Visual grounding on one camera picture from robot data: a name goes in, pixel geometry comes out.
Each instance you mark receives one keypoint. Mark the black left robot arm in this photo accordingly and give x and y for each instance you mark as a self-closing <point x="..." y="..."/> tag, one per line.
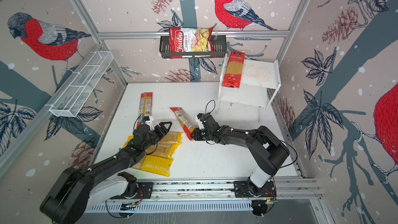
<point x="69" y="197"/>

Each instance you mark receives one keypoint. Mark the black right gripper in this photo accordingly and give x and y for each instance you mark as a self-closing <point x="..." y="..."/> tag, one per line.
<point x="194" y="134"/>

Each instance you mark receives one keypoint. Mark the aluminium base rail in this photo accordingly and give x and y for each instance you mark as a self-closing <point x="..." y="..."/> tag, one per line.
<point x="205" y="189"/>

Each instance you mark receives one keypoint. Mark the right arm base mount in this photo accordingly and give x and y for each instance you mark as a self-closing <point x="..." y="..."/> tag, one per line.
<point x="247" y="189"/>

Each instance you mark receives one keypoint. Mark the red cassava chips bag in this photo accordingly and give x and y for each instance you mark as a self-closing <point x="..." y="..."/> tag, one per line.
<point x="190" y="40"/>

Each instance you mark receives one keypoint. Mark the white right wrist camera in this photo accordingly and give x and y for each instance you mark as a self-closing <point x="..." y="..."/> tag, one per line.
<point x="199" y="121"/>

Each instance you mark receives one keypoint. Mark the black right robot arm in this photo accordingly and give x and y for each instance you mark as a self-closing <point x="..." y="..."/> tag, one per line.
<point x="268" y="151"/>

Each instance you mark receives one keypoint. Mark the yellow pasta bag top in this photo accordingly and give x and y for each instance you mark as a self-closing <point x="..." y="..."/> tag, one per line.
<point x="172" y="138"/>

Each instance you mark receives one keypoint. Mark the red spaghetti bag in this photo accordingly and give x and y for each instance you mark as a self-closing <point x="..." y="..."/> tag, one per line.
<point x="145" y="107"/>
<point x="184" y="121"/>
<point x="234" y="71"/>

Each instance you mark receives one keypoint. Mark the white wire mesh basket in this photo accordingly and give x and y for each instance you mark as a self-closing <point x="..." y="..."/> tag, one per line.
<point x="72" y="99"/>

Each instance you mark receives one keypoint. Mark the black wall basket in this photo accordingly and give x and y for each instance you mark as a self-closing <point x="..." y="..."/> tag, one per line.
<point x="219" y="44"/>

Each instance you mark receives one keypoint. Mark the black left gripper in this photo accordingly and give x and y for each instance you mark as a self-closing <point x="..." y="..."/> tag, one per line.
<point x="165" y="129"/>

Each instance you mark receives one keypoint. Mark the yellow Pastatime pasta bag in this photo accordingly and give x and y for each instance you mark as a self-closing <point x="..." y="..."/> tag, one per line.
<point x="154" y="165"/>

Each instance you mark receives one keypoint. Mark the white two-tier shelf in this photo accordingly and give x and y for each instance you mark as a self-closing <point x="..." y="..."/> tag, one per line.
<point x="259" y="85"/>

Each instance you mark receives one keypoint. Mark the yellow pasta bag middle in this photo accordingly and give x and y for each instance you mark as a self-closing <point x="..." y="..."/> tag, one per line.
<point x="163" y="151"/>

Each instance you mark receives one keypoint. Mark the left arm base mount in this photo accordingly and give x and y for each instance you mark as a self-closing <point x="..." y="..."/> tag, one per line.
<point x="141" y="190"/>

